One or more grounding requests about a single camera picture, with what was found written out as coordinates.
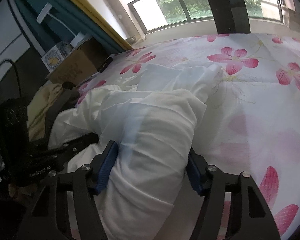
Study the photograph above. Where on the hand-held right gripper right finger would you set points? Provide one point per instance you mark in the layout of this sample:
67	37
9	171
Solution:
193	175

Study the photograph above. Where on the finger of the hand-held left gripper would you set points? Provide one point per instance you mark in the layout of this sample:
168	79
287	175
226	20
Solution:
77	142

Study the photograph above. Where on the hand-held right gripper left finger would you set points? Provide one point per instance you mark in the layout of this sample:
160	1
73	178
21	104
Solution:
107	167

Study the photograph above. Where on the white shirt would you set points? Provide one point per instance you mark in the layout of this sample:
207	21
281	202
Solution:
152	135

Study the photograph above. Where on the person's left hand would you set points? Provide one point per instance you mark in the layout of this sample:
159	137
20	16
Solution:
25	192

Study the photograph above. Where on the dark grey cloth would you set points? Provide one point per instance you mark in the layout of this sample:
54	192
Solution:
65	100

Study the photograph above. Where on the black bag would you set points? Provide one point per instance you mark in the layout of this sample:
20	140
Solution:
12	120

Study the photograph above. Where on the yellow cloth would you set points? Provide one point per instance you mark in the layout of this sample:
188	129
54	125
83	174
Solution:
43	102

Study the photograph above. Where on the brown cardboard box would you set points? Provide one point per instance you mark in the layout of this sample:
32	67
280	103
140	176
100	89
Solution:
75	65

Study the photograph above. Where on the white printed carton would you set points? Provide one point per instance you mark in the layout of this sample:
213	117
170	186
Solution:
52	58

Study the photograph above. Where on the floral bed sheet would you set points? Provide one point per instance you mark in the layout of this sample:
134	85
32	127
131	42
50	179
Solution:
252	110

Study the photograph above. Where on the blue patterned carton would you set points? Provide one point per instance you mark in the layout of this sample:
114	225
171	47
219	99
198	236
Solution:
66	47

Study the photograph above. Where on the small metal bowl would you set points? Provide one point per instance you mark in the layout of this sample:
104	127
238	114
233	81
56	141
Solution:
131	39

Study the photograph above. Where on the white desk lamp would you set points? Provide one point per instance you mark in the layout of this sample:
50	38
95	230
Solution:
46	13

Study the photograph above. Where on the yellow curtain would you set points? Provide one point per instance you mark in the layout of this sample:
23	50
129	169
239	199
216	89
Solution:
95	10

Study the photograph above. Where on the balcony glass railing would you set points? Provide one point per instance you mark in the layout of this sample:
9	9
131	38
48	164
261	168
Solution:
152	12

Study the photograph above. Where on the white wall panel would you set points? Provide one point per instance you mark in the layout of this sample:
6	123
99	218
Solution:
5	30

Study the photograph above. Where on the black door frame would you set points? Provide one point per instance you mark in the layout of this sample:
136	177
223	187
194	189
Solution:
225	5

